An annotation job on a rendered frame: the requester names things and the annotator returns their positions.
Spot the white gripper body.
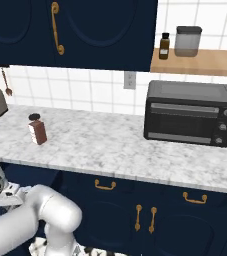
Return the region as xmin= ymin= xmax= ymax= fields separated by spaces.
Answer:
xmin=0 ymin=185 xmax=33 ymax=209

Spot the navy drawer front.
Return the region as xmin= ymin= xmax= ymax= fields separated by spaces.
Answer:
xmin=62 ymin=170 xmax=163 ymax=205
xmin=158 ymin=181 xmax=227 ymax=218

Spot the brown bottle with black cap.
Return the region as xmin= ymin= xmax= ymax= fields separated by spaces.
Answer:
xmin=27 ymin=112 xmax=48 ymax=146

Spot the navy base cupboard door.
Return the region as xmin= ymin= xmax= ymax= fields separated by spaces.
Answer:
xmin=144 ymin=199 xmax=227 ymax=256
xmin=74 ymin=194 xmax=147 ymax=256

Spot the black toaster oven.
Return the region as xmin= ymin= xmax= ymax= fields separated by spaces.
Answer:
xmin=143 ymin=79 xmax=227 ymax=149

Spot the brown glass bottle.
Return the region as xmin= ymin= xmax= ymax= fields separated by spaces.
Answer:
xmin=158 ymin=32 xmax=171 ymax=61

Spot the grey jar with black lid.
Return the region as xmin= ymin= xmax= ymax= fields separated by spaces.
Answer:
xmin=174 ymin=25 xmax=203 ymax=58

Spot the gold drawer handle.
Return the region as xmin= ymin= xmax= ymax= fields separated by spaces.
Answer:
xmin=182 ymin=191 xmax=209 ymax=205
xmin=94 ymin=178 xmax=117 ymax=192

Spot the gold base cupboard handle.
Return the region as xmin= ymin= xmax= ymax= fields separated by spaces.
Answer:
xmin=148 ymin=206 xmax=158 ymax=235
xmin=134 ymin=204 xmax=143 ymax=232

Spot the navy wall cupboard door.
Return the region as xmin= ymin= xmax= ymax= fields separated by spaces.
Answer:
xmin=0 ymin=0 xmax=57 ymax=67
xmin=46 ymin=0 xmax=159 ymax=73

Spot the grey wall outlet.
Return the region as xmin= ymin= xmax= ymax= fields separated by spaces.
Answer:
xmin=123 ymin=70 xmax=137 ymax=91

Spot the gold wall cupboard handle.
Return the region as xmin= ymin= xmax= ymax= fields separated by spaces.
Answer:
xmin=50 ymin=1 xmax=66 ymax=56

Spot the wooden wall shelf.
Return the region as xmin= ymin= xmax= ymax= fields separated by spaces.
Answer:
xmin=150 ymin=47 xmax=227 ymax=78

